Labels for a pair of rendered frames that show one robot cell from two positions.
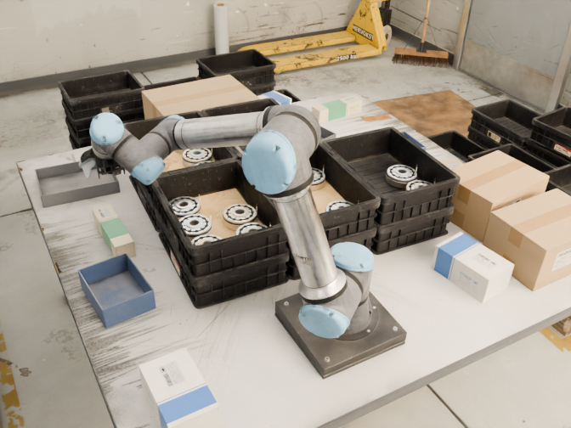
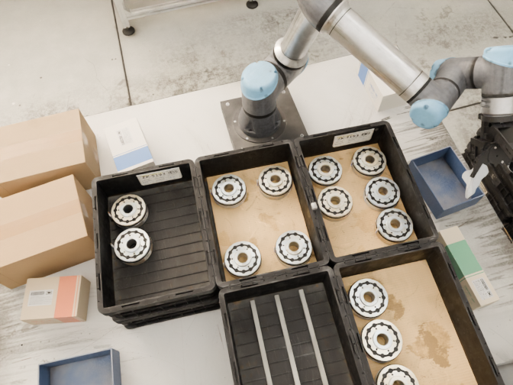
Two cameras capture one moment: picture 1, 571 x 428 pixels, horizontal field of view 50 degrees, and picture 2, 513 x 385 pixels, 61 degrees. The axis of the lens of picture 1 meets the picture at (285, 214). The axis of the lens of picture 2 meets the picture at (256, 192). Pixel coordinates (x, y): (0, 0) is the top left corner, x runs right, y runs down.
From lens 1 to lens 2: 2.12 m
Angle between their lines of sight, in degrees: 81
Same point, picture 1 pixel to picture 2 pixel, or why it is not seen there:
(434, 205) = (129, 189)
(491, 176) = (36, 219)
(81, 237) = (497, 279)
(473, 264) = (136, 134)
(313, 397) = (296, 82)
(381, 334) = (238, 102)
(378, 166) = (144, 286)
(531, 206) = (40, 162)
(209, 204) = (365, 241)
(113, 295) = (444, 189)
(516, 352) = not seen: hidden behind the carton
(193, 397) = not seen: hidden behind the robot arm
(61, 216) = not seen: outside the picture
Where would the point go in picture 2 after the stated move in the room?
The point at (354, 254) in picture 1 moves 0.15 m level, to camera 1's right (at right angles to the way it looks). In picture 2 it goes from (257, 72) to (211, 64)
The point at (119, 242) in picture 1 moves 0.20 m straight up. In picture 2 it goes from (453, 231) to (482, 203)
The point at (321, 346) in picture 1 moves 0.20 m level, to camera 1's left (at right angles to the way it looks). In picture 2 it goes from (284, 101) to (338, 111)
